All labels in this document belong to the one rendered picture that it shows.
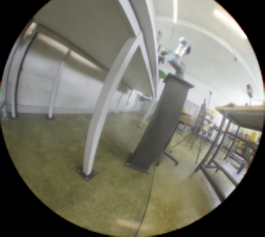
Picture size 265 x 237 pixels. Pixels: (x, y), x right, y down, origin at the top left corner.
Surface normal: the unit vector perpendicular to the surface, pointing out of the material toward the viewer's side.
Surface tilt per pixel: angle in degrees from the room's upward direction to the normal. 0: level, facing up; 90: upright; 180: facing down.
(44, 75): 90
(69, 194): 0
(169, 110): 90
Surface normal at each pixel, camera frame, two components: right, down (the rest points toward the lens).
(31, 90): 0.87, 0.39
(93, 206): 0.39, -0.92
